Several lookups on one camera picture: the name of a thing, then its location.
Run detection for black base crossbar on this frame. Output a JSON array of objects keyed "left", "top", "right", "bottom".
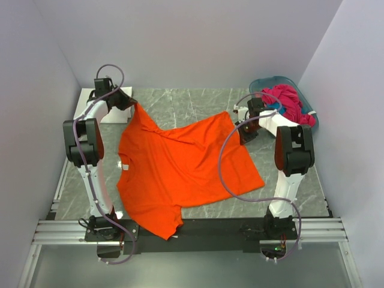
[{"left": 85, "top": 216, "right": 298, "bottom": 257}]

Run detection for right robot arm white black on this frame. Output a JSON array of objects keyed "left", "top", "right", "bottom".
[{"left": 233, "top": 98, "right": 315, "bottom": 239}]

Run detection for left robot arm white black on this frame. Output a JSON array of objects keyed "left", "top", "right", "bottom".
[{"left": 62, "top": 77, "right": 136, "bottom": 242}]

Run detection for magenta t-shirt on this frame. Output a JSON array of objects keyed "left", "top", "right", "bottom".
[{"left": 262, "top": 84, "right": 316, "bottom": 127}]

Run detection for aluminium frame rails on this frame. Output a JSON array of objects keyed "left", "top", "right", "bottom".
[{"left": 20, "top": 164, "right": 362, "bottom": 287}]

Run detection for blue t-shirt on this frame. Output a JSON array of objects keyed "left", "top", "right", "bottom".
[{"left": 266, "top": 102, "right": 286, "bottom": 115}]

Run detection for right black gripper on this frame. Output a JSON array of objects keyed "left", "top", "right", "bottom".
[{"left": 235, "top": 118, "right": 262, "bottom": 146}]

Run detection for teal plastic laundry basket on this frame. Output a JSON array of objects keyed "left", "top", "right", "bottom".
[{"left": 249, "top": 76, "right": 319, "bottom": 132}]

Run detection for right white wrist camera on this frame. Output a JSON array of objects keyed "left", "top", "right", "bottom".
[{"left": 233, "top": 104, "right": 249, "bottom": 123}]

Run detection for folded white t-shirt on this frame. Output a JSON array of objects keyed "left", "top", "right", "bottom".
[{"left": 72, "top": 86, "right": 134, "bottom": 124}]

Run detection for orange t-shirt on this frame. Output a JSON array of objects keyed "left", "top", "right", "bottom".
[{"left": 117, "top": 104, "right": 265, "bottom": 239}]

